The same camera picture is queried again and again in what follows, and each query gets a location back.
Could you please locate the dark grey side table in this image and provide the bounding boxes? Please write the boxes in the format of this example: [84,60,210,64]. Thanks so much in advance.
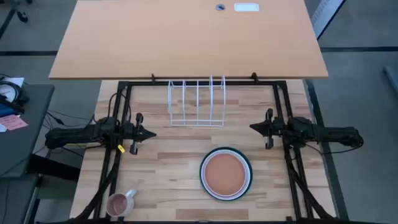
[0,83,55,178]

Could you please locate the pink paper note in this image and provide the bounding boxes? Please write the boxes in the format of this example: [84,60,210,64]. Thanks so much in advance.
[0,114,29,131]

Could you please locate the black aluminium rig frame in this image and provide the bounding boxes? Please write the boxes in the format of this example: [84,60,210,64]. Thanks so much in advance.
[74,80,336,223]

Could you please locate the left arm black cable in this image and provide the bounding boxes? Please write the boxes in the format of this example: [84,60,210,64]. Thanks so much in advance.
[105,86,131,125]

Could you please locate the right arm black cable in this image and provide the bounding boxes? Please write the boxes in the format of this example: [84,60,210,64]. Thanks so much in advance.
[304,141,364,156]

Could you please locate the black chair base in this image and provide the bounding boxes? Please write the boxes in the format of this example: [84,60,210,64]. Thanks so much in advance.
[9,0,34,23]

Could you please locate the blue flat item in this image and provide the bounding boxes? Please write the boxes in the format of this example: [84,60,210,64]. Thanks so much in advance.
[0,104,18,118]

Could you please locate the white perforated computer case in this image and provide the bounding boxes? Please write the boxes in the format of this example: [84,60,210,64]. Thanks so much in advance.
[310,0,346,40]

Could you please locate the light tan desk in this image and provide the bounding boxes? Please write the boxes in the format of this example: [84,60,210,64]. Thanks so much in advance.
[49,0,330,80]

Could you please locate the black case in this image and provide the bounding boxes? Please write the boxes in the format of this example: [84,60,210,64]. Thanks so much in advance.
[26,154,82,183]

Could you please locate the green plate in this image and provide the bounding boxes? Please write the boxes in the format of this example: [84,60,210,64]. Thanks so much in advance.
[199,146,254,202]

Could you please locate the white wire dish rack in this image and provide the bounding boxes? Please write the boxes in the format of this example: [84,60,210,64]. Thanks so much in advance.
[167,74,227,128]

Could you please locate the pink ceramic mug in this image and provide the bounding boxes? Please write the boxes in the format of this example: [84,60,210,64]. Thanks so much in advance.
[105,189,137,218]

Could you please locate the orange plate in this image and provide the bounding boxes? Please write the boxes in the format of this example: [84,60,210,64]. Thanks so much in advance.
[204,152,247,197]

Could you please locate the white rectangular desk plate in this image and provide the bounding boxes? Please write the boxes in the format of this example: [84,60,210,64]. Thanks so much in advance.
[234,2,260,12]

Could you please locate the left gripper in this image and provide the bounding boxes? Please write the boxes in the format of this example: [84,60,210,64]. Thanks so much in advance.
[123,113,157,156]

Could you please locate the black floor cable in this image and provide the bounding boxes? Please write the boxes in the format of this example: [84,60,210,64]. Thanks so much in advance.
[43,108,97,128]

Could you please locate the black coiled cable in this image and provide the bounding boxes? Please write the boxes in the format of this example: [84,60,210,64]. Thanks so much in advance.
[0,81,30,109]

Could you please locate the white paper sheet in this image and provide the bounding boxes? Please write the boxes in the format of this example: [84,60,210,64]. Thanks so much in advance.
[0,77,25,94]

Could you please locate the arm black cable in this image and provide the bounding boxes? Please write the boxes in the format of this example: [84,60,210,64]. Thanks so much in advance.
[105,86,131,125]
[304,141,364,156]

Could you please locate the white plate with pink underside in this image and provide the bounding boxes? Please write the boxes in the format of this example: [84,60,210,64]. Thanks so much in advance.
[201,149,251,200]

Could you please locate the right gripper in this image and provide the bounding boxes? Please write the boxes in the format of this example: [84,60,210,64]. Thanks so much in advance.
[249,108,290,150]

